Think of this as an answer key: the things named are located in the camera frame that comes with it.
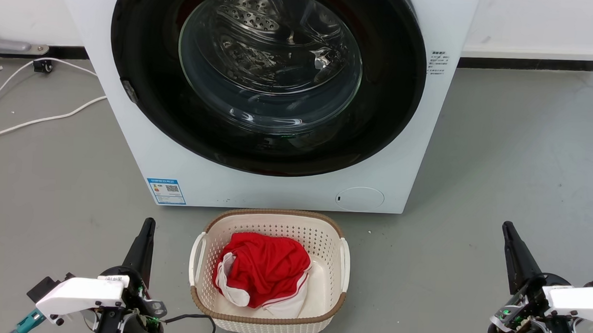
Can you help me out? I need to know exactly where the teal connector piece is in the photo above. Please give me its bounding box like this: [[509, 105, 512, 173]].
[[9, 308, 47, 333]]

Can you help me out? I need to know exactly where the small printed text sticker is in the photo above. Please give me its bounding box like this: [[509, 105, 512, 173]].
[[427, 49, 452, 77]]

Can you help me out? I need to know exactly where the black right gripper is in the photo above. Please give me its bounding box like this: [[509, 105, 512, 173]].
[[487, 220, 593, 333]]

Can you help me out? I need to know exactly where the perforated steel washer drum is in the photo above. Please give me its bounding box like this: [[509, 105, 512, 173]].
[[200, 0, 356, 97]]

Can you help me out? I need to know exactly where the round white filter cover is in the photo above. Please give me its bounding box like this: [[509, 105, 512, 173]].
[[335, 185, 386, 214]]

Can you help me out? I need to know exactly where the grey metal bracket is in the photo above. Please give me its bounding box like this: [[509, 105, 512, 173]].
[[0, 27, 51, 57]]

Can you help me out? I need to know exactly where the thin black cable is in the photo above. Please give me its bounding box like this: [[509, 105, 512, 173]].
[[163, 312, 217, 333]]

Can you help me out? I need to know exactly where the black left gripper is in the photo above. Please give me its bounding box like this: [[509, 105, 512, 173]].
[[94, 215, 171, 333]]

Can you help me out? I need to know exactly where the cream perforated laundry basket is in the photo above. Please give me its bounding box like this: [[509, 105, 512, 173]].
[[186, 205, 354, 333]]

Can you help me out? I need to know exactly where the round black glass washer door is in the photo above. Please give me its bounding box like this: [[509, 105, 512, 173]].
[[104, 0, 431, 183]]

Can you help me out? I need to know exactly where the white floor cable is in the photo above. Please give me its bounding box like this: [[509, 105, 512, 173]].
[[0, 55, 100, 131], [0, 90, 108, 148]]

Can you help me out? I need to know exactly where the blue energy label sticker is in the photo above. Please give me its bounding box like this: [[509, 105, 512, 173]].
[[146, 178, 188, 206]]

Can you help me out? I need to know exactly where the white front-load washing machine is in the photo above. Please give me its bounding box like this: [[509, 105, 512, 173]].
[[45, 0, 482, 220]]

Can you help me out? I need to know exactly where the red garment with white trim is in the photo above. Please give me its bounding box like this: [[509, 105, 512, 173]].
[[211, 230, 314, 319]]

